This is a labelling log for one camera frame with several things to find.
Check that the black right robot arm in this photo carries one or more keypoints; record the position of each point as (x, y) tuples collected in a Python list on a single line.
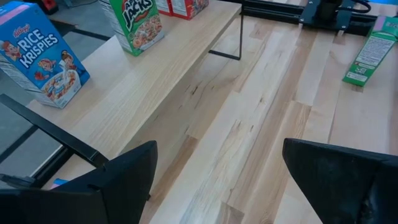
[(329, 9)]

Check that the blue Rice Krispies cereal box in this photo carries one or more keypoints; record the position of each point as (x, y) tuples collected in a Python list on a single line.
[(40, 53), (59, 183)]

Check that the green Apple Jacks cereal box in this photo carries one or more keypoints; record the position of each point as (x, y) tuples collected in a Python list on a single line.
[(136, 21), (370, 53)]

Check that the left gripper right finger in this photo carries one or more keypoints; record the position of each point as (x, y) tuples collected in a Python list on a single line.
[(335, 186)]

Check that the red Froot Loops cereal box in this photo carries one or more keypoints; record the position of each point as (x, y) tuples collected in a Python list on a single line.
[(189, 7), (163, 6)]

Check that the wooden shelf with black legs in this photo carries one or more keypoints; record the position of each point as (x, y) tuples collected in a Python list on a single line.
[(140, 81)]

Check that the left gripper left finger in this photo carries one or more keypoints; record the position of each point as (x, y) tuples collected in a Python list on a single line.
[(124, 186)]

